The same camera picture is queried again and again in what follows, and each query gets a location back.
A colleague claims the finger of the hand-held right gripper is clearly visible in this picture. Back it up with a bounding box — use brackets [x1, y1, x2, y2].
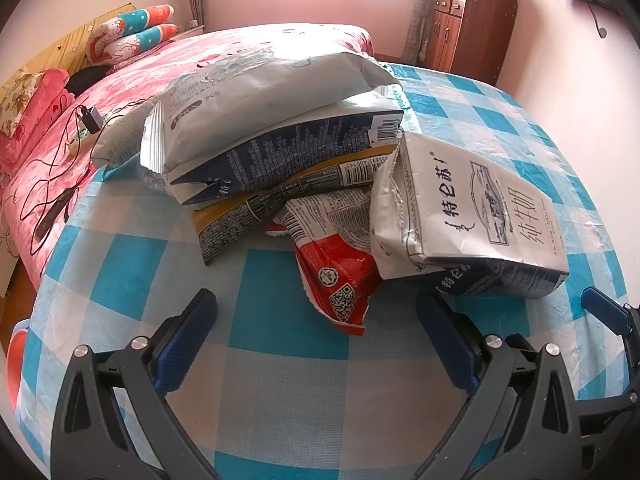
[580, 286, 640, 356]
[572, 390, 640, 441]

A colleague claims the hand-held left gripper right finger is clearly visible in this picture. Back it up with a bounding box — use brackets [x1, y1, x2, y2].
[416, 290, 597, 480]

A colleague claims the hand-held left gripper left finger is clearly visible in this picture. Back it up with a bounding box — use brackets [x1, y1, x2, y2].
[50, 287, 221, 480]

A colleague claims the white milk carton box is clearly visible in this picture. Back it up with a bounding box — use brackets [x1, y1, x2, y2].
[370, 132, 571, 301]

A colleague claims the red snack packet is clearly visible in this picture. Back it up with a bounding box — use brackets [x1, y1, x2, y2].
[265, 187, 381, 328]

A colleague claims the blue white checked tablecloth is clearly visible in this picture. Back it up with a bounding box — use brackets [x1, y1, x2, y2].
[15, 62, 636, 480]

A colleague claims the yellow black snack bag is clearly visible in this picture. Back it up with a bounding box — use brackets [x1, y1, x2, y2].
[192, 142, 401, 267]

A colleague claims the blue patterned white packet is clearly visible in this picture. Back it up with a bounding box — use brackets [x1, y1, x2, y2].
[137, 160, 173, 193]

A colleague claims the orange plastic stool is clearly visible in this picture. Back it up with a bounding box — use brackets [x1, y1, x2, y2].
[7, 327, 31, 411]

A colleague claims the black remote control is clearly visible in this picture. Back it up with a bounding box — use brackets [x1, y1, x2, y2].
[34, 187, 76, 238]

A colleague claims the dark blue white bag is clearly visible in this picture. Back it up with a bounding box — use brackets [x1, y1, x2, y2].
[167, 100, 406, 206]

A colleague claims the black charger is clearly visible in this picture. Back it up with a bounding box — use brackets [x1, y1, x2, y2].
[80, 105, 103, 133]

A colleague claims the pink printed bedspread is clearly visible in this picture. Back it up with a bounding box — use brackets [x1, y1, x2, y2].
[0, 22, 373, 291]

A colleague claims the large grey-white tissue package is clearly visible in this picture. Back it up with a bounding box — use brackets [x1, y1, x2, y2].
[140, 49, 401, 175]

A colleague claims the black garment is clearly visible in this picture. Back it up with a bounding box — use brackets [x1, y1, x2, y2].
[65, 64, 113, 96]

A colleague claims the folded pink blanket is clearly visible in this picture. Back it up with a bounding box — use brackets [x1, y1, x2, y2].
[0, 67, 71, 163]

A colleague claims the yellow floral pillow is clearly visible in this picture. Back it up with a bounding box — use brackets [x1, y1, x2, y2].
[0, 71, 46, 136]

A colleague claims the brown wooden cabinet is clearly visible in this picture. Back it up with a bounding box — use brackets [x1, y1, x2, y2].
[425, 0, 518, 86]

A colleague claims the yellow wooden headboard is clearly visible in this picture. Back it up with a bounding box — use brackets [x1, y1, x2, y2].
[0, 2, 138, 91]

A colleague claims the black cable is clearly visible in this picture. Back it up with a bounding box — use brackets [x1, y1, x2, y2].
[27, 97, 156, 256]

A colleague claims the television cable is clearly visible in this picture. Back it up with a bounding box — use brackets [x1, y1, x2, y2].
[585, 2, 608, 38]

